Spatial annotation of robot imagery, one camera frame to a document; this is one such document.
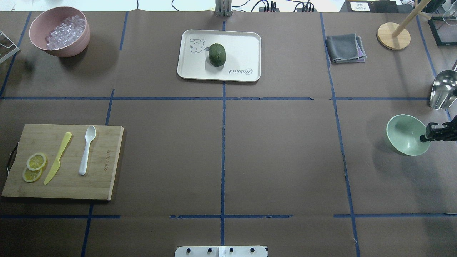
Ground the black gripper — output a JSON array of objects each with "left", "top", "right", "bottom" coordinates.
[{"left": 420, "top": 115, "right": 457, "bottom": 143}]

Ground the light green bowl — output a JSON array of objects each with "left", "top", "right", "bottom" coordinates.
[{"left": 384, "top": 114, "right": 431, "bottom": 156}]

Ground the white plastic spoon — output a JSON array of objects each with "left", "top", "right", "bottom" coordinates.
[{"left": 78, "top": 126, "right": 97, "bottom": 176}]

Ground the pink bowl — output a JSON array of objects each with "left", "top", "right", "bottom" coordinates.
[{"left": 29, "top": 6, "right": 90, "bottom": 57}]

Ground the wooden round stand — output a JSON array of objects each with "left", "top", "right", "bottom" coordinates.
[{"left": 377, "top": 0, "right": 432, "bottom": 50}]

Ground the black framed box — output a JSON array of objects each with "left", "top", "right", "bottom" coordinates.
[{"left": 428, "top": 16, "right": 457, "bottom": 46}]

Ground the grey folded cloth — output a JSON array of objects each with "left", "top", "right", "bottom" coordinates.
[{"left": 325, "top": 34, "right": 367, "bottom": 64}]

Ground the cream rabbit tray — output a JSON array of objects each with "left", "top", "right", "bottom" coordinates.
[{"left": 177, "top": 29, "right": 261, "bottom": 82}]

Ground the green avocado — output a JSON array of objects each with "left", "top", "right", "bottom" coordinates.
[{"left": 208, "top": 43, "right": 226, "bottom": 67}]

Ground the bamboo cutting board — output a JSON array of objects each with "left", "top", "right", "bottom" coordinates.
[{"left": 2, "top": 124, "right": 124, "bottom": 201}]

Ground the clear ice cubes pile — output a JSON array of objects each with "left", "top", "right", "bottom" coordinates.
[{"left": 45, "top": 16, "right": 86, "bottom": 50}]

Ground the yellow plastic knife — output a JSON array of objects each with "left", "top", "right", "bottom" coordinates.
[{"left": 44, "top": 132, "right": 73, "bottom": 185}]

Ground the lower lemon slice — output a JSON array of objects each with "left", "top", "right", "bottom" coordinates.
[{"left": 22, "top": 167, "right": 43, "bottom": 183}]

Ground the grey aluminium post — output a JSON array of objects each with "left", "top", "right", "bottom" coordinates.
[{"left": 215, "top": 0, "right": 233, "bottom": 17}]

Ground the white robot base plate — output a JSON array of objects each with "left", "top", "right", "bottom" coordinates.
[{"left": 174, "top": 245, "right": 269, "bottom": 257}]

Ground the white wire cup rack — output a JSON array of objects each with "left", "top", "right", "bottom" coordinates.
[{"left": 0, "top": 31, "right": 20, "bottom": 63}]

